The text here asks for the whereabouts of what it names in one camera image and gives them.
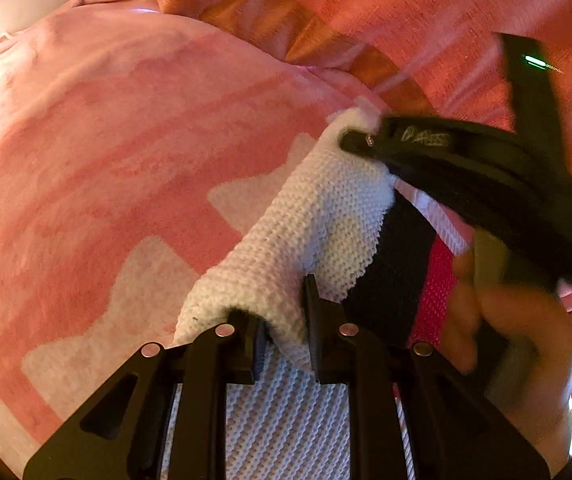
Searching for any black and pink mesh garment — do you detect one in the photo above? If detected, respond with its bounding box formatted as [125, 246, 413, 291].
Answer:
[341, 180, 474, 348]

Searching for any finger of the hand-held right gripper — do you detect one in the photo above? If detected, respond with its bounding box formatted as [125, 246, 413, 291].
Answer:
[340, 124, 393, 160]

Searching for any orange pink curtain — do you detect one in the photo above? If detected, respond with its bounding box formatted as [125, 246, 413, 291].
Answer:
[158, 0, 572, 406]

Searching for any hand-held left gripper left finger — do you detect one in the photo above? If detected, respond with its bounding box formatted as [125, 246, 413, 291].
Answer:
[22, 310, 267, 480]

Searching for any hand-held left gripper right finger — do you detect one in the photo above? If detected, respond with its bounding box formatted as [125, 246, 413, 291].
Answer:
[303, 274, 551, 480]

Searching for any white knit sweater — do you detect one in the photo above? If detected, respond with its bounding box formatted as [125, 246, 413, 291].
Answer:
[173, 107, 399, 368]

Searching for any person's right hand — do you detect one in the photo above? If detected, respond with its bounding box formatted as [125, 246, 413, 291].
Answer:
[442, 249, 572, 442]

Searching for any pink blanket with white bows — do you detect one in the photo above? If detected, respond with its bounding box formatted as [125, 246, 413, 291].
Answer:
[0, 0, 397, 466]

